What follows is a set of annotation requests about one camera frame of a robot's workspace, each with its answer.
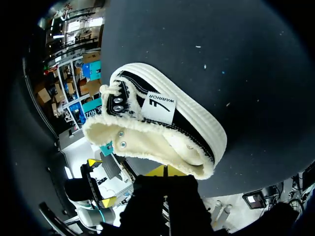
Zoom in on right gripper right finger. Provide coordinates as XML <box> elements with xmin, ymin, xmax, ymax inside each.
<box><xmin>165</xmin><ymin>165</ymin><xmax>213</xmax><ymax>233</ymax></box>

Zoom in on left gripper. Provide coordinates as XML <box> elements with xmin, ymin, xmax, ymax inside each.
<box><xmin>63</xmin><ymin>158</ymin><xmax>118</xmax><ymax>209</ymax></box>

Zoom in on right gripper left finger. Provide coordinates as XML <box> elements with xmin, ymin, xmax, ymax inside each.
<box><xmin>119</xmin><ymin>165</ymin><xmax>166</xmax><ymax>233</ymax></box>

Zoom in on black and cream fleece-lined shoe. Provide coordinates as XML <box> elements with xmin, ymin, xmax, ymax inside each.
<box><xmin>82</xmin><ymin>62</ymin><xmax>227</xmax><ymax>180</ymax></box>

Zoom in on teal box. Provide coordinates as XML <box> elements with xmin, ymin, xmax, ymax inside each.
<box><xmin>99</xmin><ymin>143</ymin><xmax>114</xmax><ymax>157</ymax></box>

